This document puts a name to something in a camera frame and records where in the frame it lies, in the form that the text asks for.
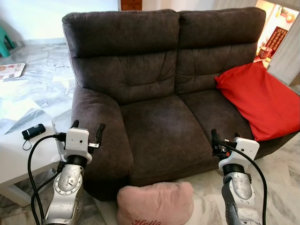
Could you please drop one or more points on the brown wooden furniture piece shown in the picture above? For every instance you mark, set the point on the brown wooden furniture piece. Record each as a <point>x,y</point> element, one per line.
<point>131,4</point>

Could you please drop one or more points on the pink pillow with Hello print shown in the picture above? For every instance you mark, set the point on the pink pillow with Hello print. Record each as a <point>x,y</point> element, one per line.
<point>154,201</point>

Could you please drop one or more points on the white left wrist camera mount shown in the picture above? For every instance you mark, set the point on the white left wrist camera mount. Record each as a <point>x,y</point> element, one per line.
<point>77,140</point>

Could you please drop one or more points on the dark brown fabric sofa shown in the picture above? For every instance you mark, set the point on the dark brown fabric sofa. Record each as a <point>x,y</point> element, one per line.
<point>154,117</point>

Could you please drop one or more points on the red pillow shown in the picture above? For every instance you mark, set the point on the red pillow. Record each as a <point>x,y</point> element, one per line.
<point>262,98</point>

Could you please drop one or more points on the red jar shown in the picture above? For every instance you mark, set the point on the red jar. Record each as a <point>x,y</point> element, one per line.
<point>265,52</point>

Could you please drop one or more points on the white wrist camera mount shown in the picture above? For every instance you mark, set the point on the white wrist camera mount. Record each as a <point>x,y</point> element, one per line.
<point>77,140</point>
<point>246,147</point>

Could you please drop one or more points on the red round lamp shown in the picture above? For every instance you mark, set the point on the red round lamp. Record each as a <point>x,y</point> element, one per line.
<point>289,18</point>

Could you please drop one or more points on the red and gold plaque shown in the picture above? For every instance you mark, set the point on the red and gold plaque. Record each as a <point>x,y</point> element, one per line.
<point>275,40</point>

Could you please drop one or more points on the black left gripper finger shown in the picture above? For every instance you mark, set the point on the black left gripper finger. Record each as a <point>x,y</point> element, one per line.
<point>75,123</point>
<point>99,132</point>

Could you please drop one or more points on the white panel with wooden edge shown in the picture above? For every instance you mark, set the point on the white panel with wooden edge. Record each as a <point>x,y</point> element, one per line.
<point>287,56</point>

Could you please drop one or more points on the printed magazine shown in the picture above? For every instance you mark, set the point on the printed magazine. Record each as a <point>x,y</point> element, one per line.
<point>10,70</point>

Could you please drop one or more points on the white low table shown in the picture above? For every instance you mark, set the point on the white low table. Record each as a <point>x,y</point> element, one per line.
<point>18,159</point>

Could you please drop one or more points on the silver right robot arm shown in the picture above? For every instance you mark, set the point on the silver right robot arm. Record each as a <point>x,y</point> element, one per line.
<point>241,192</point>

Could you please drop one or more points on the green plastic chair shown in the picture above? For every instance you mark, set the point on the green plastic chair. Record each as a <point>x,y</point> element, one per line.
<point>4,42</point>

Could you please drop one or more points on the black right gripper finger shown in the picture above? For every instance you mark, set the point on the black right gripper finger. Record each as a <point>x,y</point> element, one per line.
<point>215,137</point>
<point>237,136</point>

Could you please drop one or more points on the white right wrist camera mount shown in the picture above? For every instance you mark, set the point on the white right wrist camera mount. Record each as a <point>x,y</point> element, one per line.
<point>246,147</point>

